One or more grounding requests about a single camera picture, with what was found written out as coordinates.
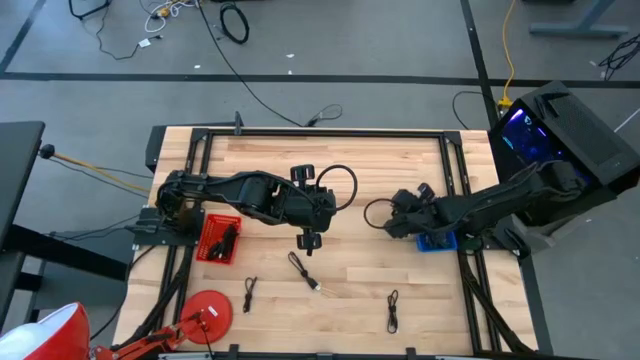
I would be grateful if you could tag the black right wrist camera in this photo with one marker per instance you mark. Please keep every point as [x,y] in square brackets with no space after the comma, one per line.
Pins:
[404,196]

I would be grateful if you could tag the red round lamp base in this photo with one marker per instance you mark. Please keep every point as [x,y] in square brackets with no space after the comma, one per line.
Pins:
[220,325]

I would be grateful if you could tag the black computer tower blue light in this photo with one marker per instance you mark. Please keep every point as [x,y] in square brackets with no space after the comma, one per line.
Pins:
[575,130]

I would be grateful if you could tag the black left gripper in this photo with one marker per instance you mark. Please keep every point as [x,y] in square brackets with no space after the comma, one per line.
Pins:
[312,210]

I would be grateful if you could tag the grey desk foot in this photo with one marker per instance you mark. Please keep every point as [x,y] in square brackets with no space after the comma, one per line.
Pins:
[575,30]

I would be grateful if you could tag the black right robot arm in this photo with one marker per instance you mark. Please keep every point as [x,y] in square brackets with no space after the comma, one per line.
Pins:
[500,200]

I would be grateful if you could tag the red lamp shade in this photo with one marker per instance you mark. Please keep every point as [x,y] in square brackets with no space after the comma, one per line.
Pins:
[45,335]

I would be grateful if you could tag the black desk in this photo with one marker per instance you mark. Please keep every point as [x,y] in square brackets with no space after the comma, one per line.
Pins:
[17,165]

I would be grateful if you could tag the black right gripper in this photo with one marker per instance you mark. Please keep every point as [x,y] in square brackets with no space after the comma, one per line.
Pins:
[422,217]

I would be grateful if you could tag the blue plastic basket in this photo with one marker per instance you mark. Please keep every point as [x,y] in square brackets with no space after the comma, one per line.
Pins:
[425,246]

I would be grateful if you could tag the black aluminium table frame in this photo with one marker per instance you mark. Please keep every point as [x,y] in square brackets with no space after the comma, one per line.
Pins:
[325,133]

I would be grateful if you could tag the red plastic basket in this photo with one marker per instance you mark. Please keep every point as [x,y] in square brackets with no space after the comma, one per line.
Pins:
[212,227]

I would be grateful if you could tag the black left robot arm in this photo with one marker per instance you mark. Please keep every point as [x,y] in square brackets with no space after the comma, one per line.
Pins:
[250,192]

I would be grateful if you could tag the wooden stick black knob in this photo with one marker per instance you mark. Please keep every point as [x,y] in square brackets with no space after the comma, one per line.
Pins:
[46,151]

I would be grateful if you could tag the red jointed lamp arm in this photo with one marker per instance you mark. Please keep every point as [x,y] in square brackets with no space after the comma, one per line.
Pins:
[150,342]

